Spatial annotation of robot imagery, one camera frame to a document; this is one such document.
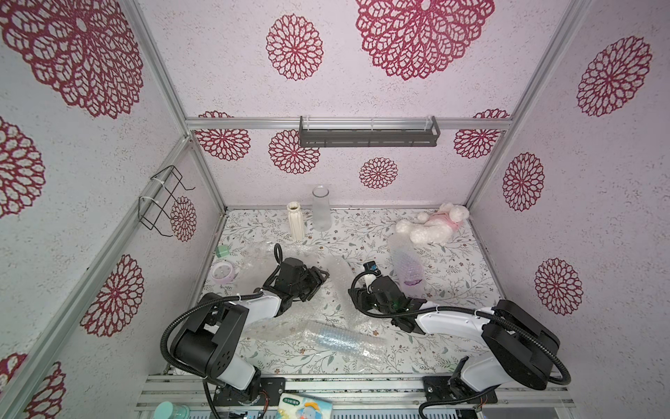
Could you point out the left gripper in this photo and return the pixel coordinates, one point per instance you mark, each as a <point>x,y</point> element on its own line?
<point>317,284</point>

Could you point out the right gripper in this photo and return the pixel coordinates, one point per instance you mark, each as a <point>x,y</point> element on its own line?
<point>364,298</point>

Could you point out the cream ribbed ceramic vase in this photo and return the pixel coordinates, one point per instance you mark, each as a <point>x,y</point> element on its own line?
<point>296,221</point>

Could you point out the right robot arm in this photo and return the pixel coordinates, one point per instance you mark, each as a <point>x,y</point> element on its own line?
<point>520,348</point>

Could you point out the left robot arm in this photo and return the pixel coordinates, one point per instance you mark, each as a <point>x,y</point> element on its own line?
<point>203,340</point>

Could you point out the bubble wrapped purple vase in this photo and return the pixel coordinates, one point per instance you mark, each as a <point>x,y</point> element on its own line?
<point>407,265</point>

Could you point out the bubble wrapped item front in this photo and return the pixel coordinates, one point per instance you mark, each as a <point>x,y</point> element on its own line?
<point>358,351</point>

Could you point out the white pink plush toy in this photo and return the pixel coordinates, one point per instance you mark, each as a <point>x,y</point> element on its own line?
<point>434,228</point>

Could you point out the lilac tape roll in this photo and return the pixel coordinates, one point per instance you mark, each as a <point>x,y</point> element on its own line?
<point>222,272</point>

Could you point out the green cube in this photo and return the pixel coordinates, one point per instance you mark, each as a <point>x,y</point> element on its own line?
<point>222,251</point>

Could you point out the tissue pack with cartoon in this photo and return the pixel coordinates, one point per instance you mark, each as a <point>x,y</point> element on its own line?
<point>294,406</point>

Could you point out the teal bottle cap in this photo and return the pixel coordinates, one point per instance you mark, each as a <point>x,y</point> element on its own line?
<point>168,410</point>

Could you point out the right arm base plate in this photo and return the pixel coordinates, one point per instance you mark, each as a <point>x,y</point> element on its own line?
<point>446,390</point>

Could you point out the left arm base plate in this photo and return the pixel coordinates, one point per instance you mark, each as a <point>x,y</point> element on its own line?
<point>261,391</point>

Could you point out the black wall shelf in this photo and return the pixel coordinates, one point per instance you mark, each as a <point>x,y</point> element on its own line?
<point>426,137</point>

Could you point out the black wire wall rack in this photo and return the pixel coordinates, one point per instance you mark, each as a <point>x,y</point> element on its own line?
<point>169,211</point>

